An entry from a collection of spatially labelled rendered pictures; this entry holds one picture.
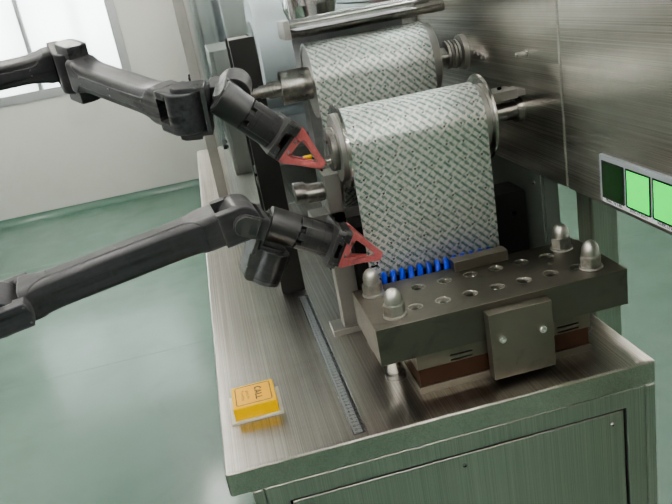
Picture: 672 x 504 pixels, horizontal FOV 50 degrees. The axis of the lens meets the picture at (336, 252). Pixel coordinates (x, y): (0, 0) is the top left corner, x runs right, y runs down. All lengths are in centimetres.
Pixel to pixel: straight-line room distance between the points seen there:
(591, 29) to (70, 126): 604
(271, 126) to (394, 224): 26
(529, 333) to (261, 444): 43
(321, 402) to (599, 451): 44
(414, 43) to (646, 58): 57
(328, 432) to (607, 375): 43
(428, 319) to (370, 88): 52
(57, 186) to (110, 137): 65
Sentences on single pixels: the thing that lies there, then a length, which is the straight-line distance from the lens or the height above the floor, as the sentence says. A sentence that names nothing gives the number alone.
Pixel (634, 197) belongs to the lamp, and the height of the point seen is 118.
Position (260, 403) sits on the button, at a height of 92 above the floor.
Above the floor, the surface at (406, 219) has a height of 112.
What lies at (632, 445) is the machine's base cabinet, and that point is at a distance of 127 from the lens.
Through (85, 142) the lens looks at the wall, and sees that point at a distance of 685.
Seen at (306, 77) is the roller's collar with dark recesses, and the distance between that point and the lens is 144.
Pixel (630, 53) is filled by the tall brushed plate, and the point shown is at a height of 136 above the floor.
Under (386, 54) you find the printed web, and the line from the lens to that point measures 143.
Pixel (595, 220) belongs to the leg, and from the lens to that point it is 154.
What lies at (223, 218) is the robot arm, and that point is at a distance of 112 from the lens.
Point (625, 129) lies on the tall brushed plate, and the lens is 104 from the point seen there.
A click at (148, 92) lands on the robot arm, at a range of 122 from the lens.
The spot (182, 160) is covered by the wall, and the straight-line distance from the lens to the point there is 682.
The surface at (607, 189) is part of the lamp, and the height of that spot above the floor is 117.
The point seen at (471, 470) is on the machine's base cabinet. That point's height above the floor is 79.
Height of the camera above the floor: 151
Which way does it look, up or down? 20 degrees down
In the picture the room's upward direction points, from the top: 10 degrees counter-clockwise
